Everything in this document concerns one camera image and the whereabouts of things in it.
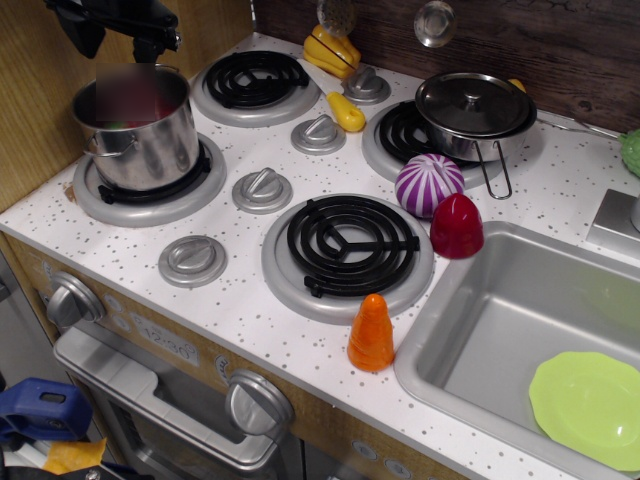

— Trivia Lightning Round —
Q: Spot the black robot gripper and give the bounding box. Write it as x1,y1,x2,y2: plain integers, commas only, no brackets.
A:
45,0,181,65

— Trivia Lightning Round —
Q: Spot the red toy pepper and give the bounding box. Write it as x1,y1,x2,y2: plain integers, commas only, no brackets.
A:
101,94,177,129

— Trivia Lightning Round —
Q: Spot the tall steel pot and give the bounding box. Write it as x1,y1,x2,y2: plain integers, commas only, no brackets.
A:
72,64,200,192

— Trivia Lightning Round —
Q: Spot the yellow toy bell pepper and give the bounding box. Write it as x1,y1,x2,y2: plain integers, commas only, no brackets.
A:
303,24,361,80

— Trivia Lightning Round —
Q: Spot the steel pan with lid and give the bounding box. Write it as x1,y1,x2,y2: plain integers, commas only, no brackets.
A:
415,72,537,200

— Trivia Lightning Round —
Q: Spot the rear left black burner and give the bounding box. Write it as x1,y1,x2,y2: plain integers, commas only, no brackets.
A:
191,50,320,128

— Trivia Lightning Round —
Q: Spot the black burner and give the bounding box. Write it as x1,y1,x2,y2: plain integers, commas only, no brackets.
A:
191,50,320,128
261,194,435,325
361,99,506,184

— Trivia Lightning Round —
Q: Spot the front left burner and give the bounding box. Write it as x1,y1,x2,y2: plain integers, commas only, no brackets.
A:
73,135,227,228

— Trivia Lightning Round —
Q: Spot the middle silver stove knob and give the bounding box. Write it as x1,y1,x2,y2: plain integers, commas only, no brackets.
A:
232,167,293,215

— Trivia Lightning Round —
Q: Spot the silver stove knob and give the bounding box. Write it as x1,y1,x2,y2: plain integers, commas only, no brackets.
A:
290,114,346,156
232,167,293,215
158,235,227,288
342,66,391,105

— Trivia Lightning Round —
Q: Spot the upper silver stove knob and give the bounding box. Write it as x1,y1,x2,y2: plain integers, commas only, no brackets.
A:
290,114,346,156

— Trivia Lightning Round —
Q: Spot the hanging steel skimmer spoon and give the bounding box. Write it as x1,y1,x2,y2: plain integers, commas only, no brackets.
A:
316,0,357,37

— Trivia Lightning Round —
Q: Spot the front silver stove knob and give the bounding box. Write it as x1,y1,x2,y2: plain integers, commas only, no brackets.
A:
158,235,227,288

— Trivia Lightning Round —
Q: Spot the rear silver stove knob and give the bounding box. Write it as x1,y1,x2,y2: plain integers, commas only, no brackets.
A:
342,66,391,105

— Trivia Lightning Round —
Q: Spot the left oven knob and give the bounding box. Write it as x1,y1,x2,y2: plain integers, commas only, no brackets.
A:
46,271,106,328

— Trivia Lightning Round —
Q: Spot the oven knob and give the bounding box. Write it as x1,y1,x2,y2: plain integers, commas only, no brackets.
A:
46,271,106,328
225,369,294,442

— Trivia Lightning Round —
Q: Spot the front centre black burner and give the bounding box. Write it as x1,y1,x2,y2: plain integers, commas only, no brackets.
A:
261,194,435,325

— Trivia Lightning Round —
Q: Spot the right rear black burner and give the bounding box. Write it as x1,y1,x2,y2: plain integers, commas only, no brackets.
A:
361,99,506,184

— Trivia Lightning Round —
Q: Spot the hanging steel ladle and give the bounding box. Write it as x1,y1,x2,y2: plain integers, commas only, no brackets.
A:
414,1,457,48

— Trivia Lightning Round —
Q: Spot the purple striped toy onion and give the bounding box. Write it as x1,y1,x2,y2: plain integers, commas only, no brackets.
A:
395,154,465,219

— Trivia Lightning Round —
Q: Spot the blue plastic clamp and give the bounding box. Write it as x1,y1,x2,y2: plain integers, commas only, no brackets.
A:
1,378,93,442

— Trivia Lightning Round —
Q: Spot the right oven knob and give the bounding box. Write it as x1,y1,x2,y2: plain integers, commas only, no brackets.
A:
225,369,294,442

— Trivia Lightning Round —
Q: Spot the dark red toy fruit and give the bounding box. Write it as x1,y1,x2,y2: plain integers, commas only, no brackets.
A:
430,193,484,259

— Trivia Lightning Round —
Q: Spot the orange toy carrot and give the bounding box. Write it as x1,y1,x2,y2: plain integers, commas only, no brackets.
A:
347,294,395,372

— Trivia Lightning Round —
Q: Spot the yellow cloth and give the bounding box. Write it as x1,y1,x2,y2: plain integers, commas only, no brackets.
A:
43,438,107,475

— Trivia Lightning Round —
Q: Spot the grey toy sink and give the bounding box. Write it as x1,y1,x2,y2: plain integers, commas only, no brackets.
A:
394,221,639,479

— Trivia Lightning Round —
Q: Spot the green toy vegetable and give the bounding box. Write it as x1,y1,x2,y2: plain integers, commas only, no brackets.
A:
618,129,640,177

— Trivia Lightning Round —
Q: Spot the grey toy faucet base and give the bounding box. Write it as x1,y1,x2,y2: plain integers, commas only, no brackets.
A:
587,189,639,259

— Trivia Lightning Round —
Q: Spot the green plastic plate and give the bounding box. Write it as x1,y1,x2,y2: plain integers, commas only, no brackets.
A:
529,352,639,473

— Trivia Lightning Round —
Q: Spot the yellow handled toy knife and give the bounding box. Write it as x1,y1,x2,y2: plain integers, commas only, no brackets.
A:
326,91,366,133

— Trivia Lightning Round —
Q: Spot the silver oven door handle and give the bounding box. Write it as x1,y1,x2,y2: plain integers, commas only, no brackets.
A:
54,328,292,479

